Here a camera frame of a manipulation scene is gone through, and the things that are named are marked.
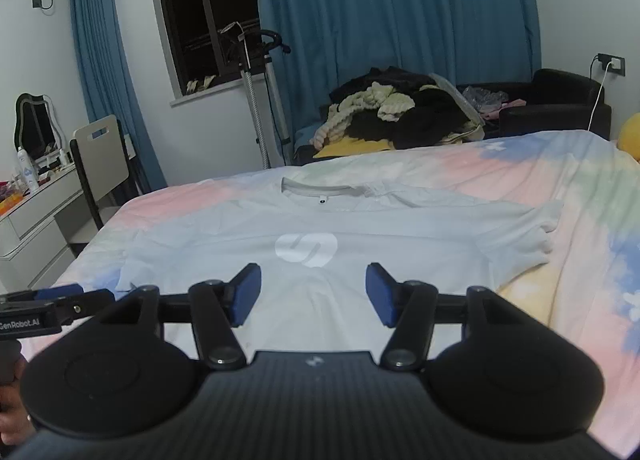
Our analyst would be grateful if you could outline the vanity mirror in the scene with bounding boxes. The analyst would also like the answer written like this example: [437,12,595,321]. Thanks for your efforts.
[12,93,68,161]

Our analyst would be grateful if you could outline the person's left hand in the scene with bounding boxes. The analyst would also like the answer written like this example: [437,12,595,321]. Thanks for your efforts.
[0,355,37,448]

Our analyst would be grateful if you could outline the black clothes pile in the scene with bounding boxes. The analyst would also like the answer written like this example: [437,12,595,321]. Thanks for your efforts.
[330,66,483,150]

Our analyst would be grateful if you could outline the white chair black frame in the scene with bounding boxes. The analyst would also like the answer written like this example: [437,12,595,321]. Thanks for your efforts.
[69,115,143,251]

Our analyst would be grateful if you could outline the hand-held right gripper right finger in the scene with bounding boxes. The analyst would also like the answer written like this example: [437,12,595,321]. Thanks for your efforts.
[366,263,523,372]

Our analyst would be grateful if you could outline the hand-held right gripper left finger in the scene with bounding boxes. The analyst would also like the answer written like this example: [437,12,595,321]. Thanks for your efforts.
[100,263,262,372]

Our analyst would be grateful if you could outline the yellow cloth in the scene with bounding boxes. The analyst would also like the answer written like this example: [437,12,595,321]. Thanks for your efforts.
[312,136,393,158]

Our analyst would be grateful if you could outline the pastel tie-dye bed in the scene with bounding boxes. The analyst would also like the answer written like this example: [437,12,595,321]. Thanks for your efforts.
[30,129,640,458]

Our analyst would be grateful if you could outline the pink cloth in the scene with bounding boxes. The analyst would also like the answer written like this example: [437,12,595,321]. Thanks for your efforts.
[477,99,528,121]

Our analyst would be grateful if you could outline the garment steamer stand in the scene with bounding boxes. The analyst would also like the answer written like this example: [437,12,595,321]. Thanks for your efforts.
[220,21,293,168]

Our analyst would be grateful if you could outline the white T-shirt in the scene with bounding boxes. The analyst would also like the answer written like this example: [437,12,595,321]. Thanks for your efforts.
[116,176,565,358]

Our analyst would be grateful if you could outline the white charging cable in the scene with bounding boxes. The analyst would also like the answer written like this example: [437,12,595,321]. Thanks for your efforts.
[586,58,612,133]

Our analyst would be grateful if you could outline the dark window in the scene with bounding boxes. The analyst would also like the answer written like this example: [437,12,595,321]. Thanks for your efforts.
[145,0,261,107]

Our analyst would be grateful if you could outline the white vanity desk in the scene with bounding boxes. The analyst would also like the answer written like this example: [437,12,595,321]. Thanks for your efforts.
[0,165,88,288]

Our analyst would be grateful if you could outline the cloths on window sill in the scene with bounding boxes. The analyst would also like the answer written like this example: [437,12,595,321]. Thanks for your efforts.
[186,74,217,95]

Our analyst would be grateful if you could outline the cream fuzzy garment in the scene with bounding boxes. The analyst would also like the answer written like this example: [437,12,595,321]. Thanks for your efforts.
[309,81,416,150]

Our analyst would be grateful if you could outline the yellow plush toy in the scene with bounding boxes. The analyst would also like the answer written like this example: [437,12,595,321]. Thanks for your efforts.
[616,113,640,161]

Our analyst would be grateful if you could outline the white spray bottle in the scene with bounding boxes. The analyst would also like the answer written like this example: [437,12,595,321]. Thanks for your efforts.
[16,146,41,195]

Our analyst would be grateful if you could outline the wide blue curtain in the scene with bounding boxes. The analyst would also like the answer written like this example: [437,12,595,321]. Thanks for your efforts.
[249,0,543,168]

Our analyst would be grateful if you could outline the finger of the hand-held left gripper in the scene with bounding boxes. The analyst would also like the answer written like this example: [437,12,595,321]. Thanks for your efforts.
[0,283,85,303]
[55,289,117,327]

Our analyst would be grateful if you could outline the narrow blue curtain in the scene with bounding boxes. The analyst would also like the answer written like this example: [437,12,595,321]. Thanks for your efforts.
[66,0,168,191]

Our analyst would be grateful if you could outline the black sofa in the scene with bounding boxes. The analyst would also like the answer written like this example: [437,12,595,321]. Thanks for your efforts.
[292,68,612,166]

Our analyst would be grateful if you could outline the clear plastic bag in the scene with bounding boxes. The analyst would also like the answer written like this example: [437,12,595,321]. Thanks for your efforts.
[462,85,508,114]

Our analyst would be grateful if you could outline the wall socket with charger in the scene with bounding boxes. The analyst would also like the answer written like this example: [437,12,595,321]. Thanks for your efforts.
[596,53,626,75]

